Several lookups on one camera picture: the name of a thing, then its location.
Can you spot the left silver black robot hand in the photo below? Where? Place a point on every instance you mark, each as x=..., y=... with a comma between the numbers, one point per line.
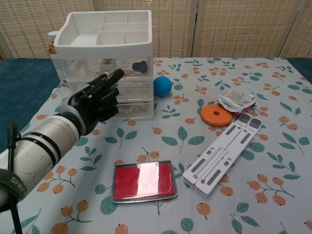
x=95, y=104

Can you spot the white compartment drawer organizer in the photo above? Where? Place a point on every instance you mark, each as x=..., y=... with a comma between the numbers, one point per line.
x=80, y=50

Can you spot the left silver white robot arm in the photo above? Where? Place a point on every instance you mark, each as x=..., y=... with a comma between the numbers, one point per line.
x=44, y=148

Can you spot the white tile with red flower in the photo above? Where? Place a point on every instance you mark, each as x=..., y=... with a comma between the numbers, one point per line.
x=107, y=62

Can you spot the tea bottle with white cap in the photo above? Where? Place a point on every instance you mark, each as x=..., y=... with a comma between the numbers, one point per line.
x=58, y=65

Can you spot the dark grey rubber stopper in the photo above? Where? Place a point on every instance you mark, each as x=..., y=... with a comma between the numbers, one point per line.
x=139, y=67

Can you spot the blue ball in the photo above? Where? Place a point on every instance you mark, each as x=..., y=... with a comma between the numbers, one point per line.
x=162, y=86

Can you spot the floral leaf print tablecloth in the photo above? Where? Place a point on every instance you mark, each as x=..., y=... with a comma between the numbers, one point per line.
x=170, y=136

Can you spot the red ink pad case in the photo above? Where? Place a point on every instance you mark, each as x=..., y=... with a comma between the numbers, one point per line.
x=126, y=182

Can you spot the orange disc with hole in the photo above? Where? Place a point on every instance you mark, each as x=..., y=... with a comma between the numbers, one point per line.
x=209, y=118

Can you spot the white folding laptop stand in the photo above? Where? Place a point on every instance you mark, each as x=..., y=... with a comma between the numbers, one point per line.
x=219, y=156

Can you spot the silver foil pouch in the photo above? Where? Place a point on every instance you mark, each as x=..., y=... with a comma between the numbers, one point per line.
x=235, y=98

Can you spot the bamboo folding screen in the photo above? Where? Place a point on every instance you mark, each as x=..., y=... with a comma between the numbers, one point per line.
x=231, y=26

